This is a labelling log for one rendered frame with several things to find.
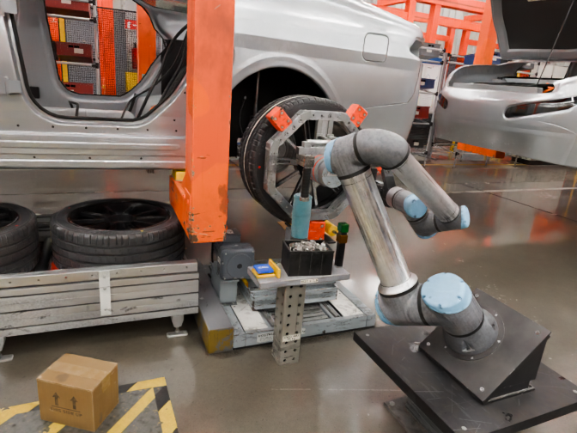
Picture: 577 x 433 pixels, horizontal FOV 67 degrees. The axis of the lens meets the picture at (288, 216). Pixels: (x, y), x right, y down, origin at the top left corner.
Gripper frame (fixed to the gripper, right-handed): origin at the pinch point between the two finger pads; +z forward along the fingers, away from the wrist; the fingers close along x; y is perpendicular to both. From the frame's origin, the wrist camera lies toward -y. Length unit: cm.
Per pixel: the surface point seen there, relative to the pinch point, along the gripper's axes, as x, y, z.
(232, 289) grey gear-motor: -54, 67, 33
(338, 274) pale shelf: -21.2, 38.0, -17.8
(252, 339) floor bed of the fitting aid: -52, 79, 2
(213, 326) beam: -71, 70, 5
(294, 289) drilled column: -41, 45, -15
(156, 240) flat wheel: -93, 37, 35
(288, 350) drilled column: -40, 75, -15
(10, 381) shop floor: -153, 83, 6
